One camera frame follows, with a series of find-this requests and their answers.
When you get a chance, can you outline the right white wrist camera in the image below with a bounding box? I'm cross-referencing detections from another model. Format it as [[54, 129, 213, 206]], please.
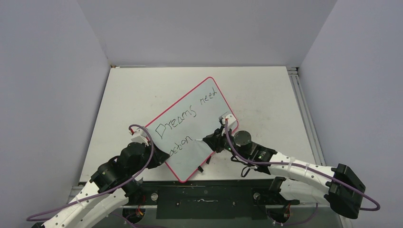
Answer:
[[219, 112, 238, 135]]

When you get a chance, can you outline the pink-framed whiteboard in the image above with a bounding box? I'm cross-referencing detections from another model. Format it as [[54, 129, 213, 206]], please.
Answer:
[[146, 77, 235, 182]]

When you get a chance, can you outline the purple cable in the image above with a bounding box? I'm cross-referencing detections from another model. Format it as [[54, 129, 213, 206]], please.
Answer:
[[224, 121, 381, 212], [26, 124, 155, 222]]

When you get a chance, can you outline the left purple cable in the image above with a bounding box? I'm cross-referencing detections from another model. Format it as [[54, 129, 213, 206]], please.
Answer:
[[26, 124, 155, 222]]

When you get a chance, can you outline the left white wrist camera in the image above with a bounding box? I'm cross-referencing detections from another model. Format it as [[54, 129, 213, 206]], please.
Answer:
[[129, 125, 149, 146]]

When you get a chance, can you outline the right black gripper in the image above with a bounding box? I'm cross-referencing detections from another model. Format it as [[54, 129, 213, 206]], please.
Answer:
[[204, 125, 249, 161]]

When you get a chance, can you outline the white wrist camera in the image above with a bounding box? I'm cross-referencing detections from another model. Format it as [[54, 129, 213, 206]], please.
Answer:
[[129, 125, 149, 146], [219, 112, 238, 135]]

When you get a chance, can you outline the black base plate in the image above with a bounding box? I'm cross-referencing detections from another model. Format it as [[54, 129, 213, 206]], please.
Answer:
[[122, 178, 300, 223]]

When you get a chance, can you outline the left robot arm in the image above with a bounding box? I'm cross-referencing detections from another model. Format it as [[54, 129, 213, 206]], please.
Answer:
[[40, 142, 170, 228]]

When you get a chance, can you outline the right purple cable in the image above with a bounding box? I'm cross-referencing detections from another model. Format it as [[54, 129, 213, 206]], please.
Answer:
[[224, 121, 381, 212]]

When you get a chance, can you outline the aluminium rail right side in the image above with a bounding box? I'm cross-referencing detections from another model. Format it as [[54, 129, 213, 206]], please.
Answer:
[[287, 67, 326, 166]]

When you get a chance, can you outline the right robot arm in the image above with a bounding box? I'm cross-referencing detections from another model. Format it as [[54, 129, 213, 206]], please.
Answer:
[[202, 128, 366, 219]]

